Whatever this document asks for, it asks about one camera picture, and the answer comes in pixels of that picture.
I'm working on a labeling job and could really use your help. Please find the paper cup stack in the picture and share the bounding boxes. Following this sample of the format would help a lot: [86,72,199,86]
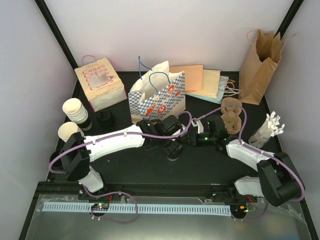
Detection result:
[62,98,92,131]
[57,121,85,143]

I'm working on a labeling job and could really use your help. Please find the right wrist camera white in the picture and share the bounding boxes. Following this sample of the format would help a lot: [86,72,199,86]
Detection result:
[191,118,204,134]

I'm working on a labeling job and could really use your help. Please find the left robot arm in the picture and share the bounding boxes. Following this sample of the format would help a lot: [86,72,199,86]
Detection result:
[60,115,185,200]

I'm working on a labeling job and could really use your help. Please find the light blue flat paper bag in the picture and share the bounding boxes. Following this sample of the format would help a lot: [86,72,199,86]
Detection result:
[187,76,241,104]

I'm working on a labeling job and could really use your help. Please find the standing brown paper bag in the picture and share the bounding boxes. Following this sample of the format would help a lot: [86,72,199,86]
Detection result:
[239,29,290,105]

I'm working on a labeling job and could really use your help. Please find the tan flat paper bag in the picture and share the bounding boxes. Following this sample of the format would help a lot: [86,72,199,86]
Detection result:
[186,69,221,98]

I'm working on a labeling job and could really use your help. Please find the orange flat paper bag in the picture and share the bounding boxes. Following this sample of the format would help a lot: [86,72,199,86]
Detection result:
[169,64,203,92]

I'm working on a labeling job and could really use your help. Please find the blue checkered paper bag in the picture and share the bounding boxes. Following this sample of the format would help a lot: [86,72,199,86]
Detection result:
[128,61,186,124]

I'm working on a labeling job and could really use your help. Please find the near paper cup stack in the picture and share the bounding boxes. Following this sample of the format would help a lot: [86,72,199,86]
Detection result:
[57,121,85,143]

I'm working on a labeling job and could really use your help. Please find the left black frame post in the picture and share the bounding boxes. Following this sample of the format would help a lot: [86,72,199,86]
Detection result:
[34,0,79,70]

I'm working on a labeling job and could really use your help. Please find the light blue cable duct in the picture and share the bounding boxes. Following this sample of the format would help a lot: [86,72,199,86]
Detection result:
[42,202,232,217]

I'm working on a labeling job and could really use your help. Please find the right black frame post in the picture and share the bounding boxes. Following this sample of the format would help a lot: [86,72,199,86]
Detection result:
[275,0,304,39]

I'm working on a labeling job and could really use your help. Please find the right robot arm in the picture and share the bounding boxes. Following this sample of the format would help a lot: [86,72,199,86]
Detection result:
[182,118,305,207]

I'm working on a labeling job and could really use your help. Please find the Cakes printed paper bag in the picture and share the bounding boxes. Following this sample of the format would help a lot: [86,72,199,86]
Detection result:
[74,57,127,112]

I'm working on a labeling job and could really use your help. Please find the far paper cup stack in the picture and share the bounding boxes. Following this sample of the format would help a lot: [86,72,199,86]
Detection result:
[62,98,92,131]

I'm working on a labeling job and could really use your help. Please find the black frame post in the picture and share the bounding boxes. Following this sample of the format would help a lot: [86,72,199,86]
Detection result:
[34,0,79,70]
[275,0,304,39]

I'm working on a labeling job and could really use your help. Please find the black coffee cup lids stack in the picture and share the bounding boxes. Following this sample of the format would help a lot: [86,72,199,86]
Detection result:
[96,110,115,128]

